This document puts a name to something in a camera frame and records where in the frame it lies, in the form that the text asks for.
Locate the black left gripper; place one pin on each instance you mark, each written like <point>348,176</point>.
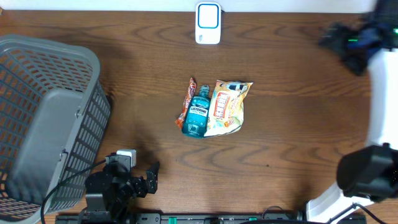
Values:
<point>142,189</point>

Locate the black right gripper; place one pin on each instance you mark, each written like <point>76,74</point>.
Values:
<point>345,32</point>

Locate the blue Listerine mouthwash bottle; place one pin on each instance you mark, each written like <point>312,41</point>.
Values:
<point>197,115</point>

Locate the orange red snack stick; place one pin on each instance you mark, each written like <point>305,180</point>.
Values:
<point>192,87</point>

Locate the yellow snack bag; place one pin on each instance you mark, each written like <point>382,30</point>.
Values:
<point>226,111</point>

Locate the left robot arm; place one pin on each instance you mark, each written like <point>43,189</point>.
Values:
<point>110,191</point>

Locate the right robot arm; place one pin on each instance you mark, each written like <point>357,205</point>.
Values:
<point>369,175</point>

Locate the white barcode scanner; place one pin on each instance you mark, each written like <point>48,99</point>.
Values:
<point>208,23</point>

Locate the dark grey plastic basket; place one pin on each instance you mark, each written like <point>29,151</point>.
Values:
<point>54,114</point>

